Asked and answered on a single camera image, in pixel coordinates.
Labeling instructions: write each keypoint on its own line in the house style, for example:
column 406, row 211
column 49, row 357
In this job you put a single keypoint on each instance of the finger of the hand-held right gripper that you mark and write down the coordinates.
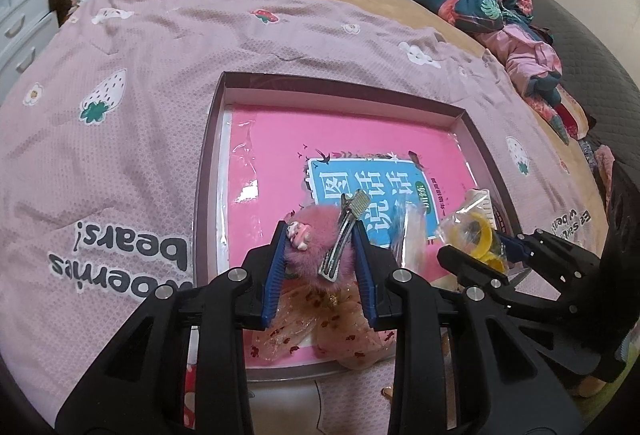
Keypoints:
column 480, row 275
column 545, row 250

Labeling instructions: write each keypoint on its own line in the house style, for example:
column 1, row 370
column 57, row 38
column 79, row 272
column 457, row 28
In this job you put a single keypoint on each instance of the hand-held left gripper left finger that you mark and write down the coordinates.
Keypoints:
column 275, row 265

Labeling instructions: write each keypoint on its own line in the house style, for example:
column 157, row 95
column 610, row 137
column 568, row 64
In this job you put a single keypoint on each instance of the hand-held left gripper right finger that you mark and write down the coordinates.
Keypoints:
column 365, row 275

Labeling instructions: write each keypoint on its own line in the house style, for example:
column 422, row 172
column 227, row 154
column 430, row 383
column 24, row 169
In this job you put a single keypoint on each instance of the pink fluffy hair clip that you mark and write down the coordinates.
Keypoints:
column 315, row 235

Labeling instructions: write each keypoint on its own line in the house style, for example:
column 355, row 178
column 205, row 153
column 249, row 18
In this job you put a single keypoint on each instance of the clear plastic packet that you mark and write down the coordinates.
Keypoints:
column 412, row 230

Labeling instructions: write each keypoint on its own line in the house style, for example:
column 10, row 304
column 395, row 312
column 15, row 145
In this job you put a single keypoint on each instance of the brown shallow cardboard box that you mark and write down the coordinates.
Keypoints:
column 207, row 195

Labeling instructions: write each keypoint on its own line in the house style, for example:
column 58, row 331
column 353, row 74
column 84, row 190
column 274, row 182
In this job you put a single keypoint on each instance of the pink book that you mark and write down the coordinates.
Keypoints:
column 280, row 155

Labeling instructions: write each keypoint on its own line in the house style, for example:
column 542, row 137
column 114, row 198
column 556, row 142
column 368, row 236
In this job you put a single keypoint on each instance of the red floral clothing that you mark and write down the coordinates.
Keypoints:
column 565, row 112

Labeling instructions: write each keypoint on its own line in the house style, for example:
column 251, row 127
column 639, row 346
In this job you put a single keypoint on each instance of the pink clothing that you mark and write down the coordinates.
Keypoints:
column 530, row 60

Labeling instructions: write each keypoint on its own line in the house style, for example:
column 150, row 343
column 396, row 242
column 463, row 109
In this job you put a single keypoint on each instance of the purple strawberry print blanket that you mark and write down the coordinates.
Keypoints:
column 125, row 140

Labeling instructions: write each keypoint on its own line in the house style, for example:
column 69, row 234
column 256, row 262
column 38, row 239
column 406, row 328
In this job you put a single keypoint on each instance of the grey padded headboard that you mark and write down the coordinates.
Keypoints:
column 585, row 55

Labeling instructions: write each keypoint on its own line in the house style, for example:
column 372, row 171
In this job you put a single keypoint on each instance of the white drawer cabinet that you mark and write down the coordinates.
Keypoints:
column 20, row 15

